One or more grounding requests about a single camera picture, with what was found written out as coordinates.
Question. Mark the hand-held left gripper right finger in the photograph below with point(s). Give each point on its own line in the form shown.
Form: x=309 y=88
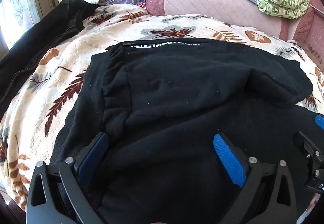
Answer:
x=227 y=158

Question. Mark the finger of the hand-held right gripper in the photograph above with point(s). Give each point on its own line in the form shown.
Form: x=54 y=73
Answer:
x=307 y=145
x=320 y=121

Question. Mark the cream leaf print blanket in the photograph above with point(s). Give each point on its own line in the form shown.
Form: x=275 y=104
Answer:
x=53 y=92

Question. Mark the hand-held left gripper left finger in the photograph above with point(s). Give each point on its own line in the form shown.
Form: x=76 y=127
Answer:
x=93 y=156

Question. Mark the black jacket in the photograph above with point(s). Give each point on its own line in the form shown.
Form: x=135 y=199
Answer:
x=40 y=36

